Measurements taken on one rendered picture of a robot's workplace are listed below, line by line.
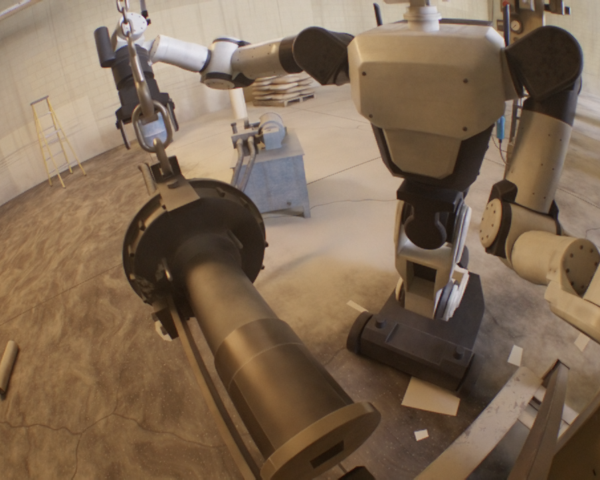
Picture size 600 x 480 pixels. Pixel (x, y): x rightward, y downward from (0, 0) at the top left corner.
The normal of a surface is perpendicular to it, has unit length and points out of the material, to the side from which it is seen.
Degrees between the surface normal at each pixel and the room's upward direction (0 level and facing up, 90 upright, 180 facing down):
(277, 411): 17
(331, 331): 0
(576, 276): 58
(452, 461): 0
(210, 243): 46
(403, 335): 0
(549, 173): 76
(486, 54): 71
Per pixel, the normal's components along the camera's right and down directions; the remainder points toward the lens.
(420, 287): -0.36, -0.54
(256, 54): -0.54, 0.07
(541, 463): 0.38, -0.89
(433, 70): -0.58, 0.66
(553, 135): -0.31, 0.37
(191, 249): 0.10, -0.23
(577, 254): -0.26, 0.07
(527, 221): -0.14, -0.36
